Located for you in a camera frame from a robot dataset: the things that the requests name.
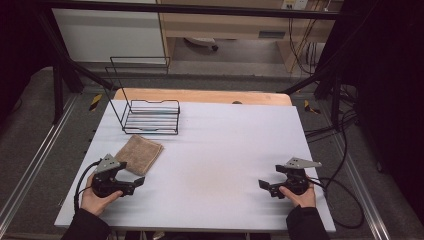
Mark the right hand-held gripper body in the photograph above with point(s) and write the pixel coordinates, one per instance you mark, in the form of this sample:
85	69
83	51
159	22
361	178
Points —
296	180

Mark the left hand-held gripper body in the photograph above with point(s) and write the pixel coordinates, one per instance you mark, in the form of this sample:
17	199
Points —
106	163

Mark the beige terry towel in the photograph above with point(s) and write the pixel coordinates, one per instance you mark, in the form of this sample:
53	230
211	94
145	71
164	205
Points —
139	154

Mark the person's right hand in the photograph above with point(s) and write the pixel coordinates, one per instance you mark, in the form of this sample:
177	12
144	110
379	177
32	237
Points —
305	200

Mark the person's left hand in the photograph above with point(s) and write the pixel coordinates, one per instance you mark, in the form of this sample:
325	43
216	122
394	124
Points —
93	203

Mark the yellow black tape marker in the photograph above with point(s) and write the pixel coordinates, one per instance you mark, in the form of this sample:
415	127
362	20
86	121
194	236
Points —
95	102
311	107

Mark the wooden table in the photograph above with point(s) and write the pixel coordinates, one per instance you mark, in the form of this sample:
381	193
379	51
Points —
200	96

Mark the white cabinet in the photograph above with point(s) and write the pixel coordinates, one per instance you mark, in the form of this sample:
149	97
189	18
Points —
106	36

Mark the black curtain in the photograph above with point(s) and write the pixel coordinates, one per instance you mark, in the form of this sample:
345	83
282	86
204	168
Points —
20	43
390	83

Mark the white chair base leg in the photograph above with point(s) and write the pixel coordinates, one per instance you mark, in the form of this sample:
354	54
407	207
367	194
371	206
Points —
200	41

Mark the light wooden desk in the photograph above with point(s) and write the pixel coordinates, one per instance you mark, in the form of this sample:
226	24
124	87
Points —
216	28

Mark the white power strip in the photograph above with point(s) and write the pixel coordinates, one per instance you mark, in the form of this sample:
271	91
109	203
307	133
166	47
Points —
295	4

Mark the aluminium floor rail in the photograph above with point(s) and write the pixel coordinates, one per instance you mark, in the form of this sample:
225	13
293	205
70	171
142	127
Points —
43	146
361	190

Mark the black metal frame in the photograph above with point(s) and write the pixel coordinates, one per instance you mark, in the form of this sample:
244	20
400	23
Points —
186	10

